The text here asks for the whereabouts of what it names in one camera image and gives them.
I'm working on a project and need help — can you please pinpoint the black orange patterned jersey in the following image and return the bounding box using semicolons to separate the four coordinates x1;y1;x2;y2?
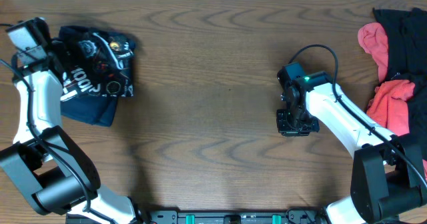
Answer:
57;26;136;102

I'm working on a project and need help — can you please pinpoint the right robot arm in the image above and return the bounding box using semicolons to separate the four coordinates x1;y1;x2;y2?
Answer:
276;62;426;223

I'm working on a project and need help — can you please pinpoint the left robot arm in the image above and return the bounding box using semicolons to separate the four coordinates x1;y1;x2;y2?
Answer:
1;17;149;223

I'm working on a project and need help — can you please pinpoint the red orange garment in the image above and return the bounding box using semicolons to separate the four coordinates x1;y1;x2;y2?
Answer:
358;23;426;141

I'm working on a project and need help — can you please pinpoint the plain black shirt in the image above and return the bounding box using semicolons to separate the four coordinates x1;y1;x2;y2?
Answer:
372;7;426;159

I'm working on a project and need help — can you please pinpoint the folded navy blue garment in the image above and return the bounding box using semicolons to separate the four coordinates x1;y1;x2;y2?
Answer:
58;25;138;127

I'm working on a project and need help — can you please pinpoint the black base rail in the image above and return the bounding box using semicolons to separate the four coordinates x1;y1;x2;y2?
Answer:
65;210;328;224

